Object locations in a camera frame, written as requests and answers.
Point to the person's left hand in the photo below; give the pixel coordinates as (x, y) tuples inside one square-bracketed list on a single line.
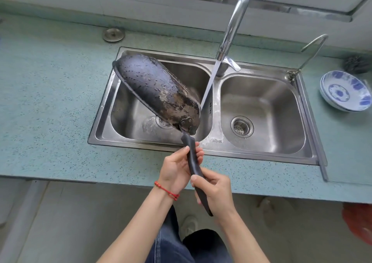
[(174, 171)]

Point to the person's right hand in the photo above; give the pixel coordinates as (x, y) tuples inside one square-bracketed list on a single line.
[(218, 193)]

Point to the person's right thumb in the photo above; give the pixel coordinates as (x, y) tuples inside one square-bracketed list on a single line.
[(199, 181)]

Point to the person's left thumb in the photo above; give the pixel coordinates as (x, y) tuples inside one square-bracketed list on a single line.
[(178, 154)]

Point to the black frying pan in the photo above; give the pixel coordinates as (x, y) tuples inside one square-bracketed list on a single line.
[(157, 88)]

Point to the person's left forearm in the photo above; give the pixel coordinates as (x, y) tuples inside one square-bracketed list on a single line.
[(139, 228)]

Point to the person's right forearm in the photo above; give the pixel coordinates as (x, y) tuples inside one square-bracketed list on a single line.
[(242, 239)]

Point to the round metal drain strainer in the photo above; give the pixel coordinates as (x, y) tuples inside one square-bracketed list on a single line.
[(162, 122), (242, 126)]

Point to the light grey shoe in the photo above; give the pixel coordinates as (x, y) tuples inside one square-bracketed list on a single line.
[(189, 226)]

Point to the dark blue jeans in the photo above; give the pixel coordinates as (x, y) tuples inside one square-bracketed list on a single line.
[(174, 248)]

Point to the stainless steel double sink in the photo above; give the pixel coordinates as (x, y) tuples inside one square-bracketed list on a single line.
[(261, 103)]

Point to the round metal hole cover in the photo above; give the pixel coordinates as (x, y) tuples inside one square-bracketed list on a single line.
[(113, 34)]

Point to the small chrome faucet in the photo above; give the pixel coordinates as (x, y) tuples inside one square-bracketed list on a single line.
[(290, 75)]

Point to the tall chrome gooseneck faucet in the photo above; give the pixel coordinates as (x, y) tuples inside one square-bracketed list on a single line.
[(232, 27)]

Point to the blue and white bowl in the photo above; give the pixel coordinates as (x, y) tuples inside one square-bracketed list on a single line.
[(345, 91), (328, 104)]

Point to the red plastic object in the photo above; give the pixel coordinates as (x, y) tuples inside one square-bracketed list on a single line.
[(359, 222)]

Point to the dark steel wool scrubber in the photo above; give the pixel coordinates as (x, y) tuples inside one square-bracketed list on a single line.
[(357, 64)]

